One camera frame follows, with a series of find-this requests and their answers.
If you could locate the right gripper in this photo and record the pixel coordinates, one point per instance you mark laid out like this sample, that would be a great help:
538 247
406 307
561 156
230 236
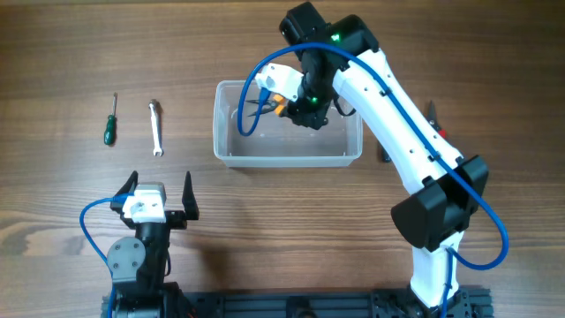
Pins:
301 112

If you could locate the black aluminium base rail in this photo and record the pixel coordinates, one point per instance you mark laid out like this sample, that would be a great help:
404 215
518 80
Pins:
395 303

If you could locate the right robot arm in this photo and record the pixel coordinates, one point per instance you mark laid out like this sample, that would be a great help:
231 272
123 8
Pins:
344 60

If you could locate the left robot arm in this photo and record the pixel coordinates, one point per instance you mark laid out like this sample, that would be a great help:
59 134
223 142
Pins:
139 264

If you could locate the green handled screwdriver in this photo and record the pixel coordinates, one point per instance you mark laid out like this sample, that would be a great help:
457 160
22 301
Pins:
110 133

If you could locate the orange black long-nose pliers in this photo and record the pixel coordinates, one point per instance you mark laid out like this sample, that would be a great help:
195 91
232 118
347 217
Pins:
278 105

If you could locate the red handled snips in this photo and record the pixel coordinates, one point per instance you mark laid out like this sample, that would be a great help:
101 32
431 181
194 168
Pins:
431 117

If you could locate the small silver wrench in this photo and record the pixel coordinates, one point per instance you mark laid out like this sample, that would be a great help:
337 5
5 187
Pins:
155 121

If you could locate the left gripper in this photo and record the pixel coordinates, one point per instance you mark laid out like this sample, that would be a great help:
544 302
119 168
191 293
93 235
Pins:
178 218

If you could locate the black red screwdriver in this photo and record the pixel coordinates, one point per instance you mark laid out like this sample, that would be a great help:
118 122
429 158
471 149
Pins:
384 155

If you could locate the clear plastic container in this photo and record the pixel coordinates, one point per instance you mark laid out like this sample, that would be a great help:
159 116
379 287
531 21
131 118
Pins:
277 143

